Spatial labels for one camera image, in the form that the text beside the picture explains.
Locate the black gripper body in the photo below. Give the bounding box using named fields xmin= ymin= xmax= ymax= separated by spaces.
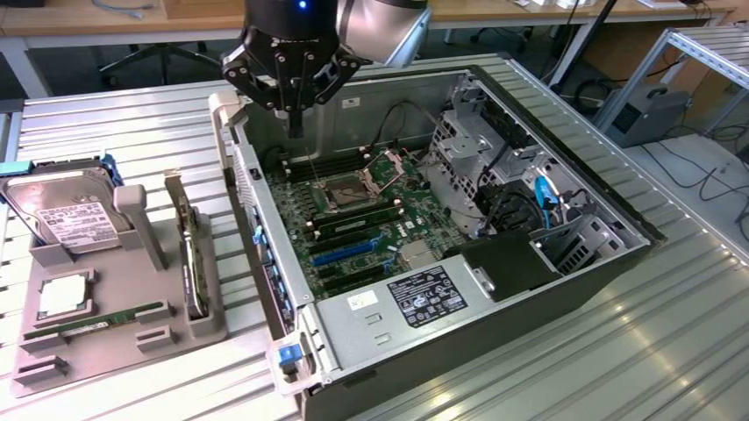
xmin=241 ymin=0 xmax=342 ymax=58

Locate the black graphics card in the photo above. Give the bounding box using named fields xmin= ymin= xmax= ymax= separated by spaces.
xmin=163 ymin=168 xmax=212 ymax=320

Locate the black office chair base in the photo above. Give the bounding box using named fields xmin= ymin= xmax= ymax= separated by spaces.
xmin=96 ymin=41 xmax=229 ymax=87

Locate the brown cardboard box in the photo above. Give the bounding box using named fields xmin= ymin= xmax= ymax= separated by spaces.
xmin=165 ymin=0 xmax=247 ymax=19

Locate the black RAM slot bank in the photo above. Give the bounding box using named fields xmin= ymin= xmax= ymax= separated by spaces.
xmin=279 ymin=151 xmax=371 ymax=184

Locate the open metal socket cover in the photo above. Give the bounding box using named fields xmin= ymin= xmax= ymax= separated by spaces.
xmin=359 ymin=148 xmax=404 ymax=194

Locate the thin metal locking lever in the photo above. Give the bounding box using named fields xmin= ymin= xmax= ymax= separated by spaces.
xmin=304 ymin=146 xmax=324 ymax=190

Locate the perforated metal disk bay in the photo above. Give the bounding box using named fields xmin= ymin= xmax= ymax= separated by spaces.
xmin=423 ymin=107 xmax=548 ymax=240

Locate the CPU socket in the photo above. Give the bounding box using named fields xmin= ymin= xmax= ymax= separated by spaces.
xmin=315 ymin=173 xmax=375 ymax=216

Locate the green motherboard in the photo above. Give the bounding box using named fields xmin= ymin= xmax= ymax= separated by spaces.
xmin=265 ymin=146 xmax=470 ymax=303

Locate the installed green RAM stick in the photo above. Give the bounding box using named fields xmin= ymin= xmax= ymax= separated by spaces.
xmin=312 ymin=205 xmax=403 ymax=240

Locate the wooden desk with box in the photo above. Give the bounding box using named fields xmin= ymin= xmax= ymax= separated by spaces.
xmin=0 ymin=0 xmax=247 ymax=100

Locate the black expansion slot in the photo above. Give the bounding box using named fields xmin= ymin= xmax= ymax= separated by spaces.
xmin=308 ymin=236 xmax=374 ymax=255
xmin=320 ymin=267 xmax=387 ymax=293

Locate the black slanted pole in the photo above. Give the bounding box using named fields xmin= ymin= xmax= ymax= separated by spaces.
xmin=548 ymin=0 xmax=619 ymax=89

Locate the silver chipset heatsink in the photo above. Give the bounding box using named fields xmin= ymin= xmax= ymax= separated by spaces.
xmin=399 ymin=242 xmax=438 ymax=268

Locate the silver hard disk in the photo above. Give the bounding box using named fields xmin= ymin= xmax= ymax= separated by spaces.
xmin=0 ymin=168 xmax=133 ymax=255

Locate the blue disk carrier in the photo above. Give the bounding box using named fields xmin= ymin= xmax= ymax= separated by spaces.
xmin=0 ymin=148 xmax=125 ymax=207

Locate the grey parts rack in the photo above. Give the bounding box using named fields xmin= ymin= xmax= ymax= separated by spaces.
xmin=10 ymin=183 xmax=229 ymax=398

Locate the black plastic shroud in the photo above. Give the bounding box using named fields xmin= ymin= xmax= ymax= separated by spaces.
xmin=440 ymin=230 xmax=566 ymax=303

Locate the long wooden desk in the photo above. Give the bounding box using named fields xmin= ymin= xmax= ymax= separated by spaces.
xmin=426 ymin=0 xmax=738 ymax=89

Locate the silver power supply unit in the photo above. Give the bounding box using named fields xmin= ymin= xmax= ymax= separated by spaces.
xmin=300 ymin=254 xmax=498 ymax=374

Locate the silver CPU chip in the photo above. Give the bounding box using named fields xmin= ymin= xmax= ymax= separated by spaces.
xmin=34 ymin=276 xmax=89 ymax=320

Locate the loose green RAM stick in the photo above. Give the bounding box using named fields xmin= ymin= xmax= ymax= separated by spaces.
xmin=21 ymin=302 xmax=165 ymax=341

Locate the open black PC case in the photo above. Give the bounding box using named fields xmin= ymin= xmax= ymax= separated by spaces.
xmin=208 ymin=63 xmax=669 ymax=421

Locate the black arched wire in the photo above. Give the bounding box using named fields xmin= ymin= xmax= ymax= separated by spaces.
xmin=372 ymin=101 xmax=438 ymax=153

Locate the light blue cable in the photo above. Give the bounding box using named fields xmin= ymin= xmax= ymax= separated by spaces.
xmin=92 ymin=0 xmax=156 ymax=19

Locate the blue disk wire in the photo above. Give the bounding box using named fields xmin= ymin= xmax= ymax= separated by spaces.
xmin=532 ymin=174 xmax=556 ymax=229

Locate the grey box with handle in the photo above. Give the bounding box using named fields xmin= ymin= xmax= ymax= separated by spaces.
xmin=602 ymin=85 xmax=691 ymax=148

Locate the aluminium slat frame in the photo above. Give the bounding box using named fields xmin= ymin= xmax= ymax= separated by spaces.
xmin=593 ymin=24 xmax=749 ymax=137

